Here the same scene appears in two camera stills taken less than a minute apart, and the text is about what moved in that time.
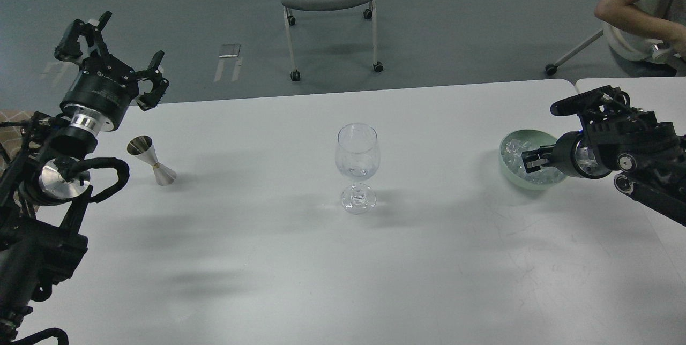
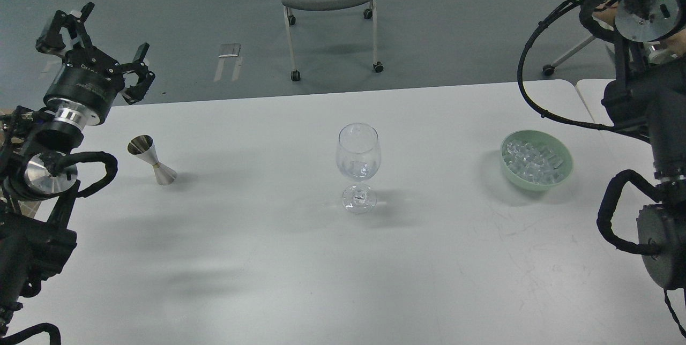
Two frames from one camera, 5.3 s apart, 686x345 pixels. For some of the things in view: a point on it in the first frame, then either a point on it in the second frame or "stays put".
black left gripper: [99, 95] to [89, 80]
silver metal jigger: [141, 147] stays put
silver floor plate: [229, 50] stays put
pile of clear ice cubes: [512, 151] stays put
